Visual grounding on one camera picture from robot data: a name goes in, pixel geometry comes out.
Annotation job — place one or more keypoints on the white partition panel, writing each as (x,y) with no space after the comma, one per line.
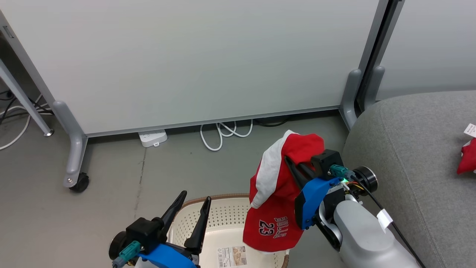
(186,56)
(427,44)

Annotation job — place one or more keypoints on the grey fabric sofa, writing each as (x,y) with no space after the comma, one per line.
(427,186)

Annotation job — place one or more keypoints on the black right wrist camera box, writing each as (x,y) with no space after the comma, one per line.
(325,160)

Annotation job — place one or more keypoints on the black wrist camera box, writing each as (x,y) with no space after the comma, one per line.
(325,160)
(145,232)

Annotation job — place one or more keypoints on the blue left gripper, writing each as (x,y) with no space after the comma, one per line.
(167,258)

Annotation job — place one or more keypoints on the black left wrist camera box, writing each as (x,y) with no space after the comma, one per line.
(145,232)

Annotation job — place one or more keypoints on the grey metal table leg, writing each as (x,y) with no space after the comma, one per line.
(22,98)

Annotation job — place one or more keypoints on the red cloth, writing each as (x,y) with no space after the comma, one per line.
(469,156)

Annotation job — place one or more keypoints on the beige plastic laundry basket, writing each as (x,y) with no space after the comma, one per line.
(227,216)

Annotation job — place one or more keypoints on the red white basketball jersey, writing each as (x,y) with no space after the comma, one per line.
(275,201)

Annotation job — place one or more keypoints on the grey partition foot with caster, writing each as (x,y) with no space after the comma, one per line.
(76,149)

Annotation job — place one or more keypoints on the white printed paper label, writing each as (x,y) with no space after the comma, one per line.
(471,130)

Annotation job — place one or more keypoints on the white power strip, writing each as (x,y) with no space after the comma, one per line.
(152,137)

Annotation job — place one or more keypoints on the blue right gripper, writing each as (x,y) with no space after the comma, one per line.
(310,201)

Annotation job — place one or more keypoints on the paper label in basket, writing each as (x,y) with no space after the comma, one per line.
(232,256)

